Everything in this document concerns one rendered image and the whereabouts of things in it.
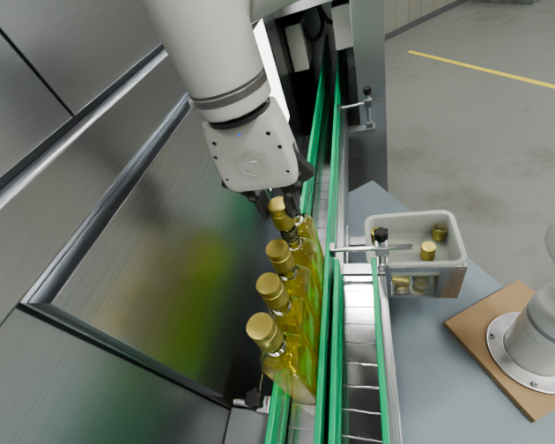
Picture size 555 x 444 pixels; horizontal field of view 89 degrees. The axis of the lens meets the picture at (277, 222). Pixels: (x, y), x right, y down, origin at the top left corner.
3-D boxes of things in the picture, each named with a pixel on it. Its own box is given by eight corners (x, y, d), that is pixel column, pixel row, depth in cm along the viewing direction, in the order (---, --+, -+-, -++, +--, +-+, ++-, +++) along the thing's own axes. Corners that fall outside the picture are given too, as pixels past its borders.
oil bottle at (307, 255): (306, 289, 67) (281, 232, 53) (329, 289, 66) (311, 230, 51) (303, 311, 64) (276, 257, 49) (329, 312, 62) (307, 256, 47)
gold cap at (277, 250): (276, 255, 46) (267, 238, 43) (296, 254, 45) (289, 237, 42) (271, 273, 44) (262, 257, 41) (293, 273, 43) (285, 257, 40)
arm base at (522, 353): (532, 302, 76) (561, 264, 63) (611, 374, 63) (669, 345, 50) (468, 330, 76) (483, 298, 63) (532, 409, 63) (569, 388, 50)
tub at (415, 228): (366, 233, 88) (364, 215, 82) (447, 229, 81) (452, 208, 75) (368, 284, 77) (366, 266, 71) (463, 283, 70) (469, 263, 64)
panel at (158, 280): (284, 119, 106) (252, 12, 82) (292, 117, 105) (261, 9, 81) (207, 395, 48) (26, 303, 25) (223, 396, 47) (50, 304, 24)
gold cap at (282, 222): (277, 215, 48) (268, 196, 45) (297, 213, 47) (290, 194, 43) (272, 232, 45) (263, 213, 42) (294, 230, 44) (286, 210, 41)
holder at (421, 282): (351, 250, 96) (345, 220, 85) (443, 247, 87) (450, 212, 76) (351, 297, 85) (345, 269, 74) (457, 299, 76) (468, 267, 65)
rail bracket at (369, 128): (343, 144, 118) (335, 91, 102) (386, 136, 113) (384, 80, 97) (343, 151, 115) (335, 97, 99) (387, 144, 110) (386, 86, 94)
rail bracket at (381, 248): (335, 262, 70) (326, 229, 61) (410, 259, 64) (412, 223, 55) (335, 272, 68) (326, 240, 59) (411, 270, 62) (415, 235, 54)
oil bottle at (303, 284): (302, 312, 64) (275, 258, 49) (328, 313, 62) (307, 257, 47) (299, 337, 60) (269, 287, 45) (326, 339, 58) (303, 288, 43)
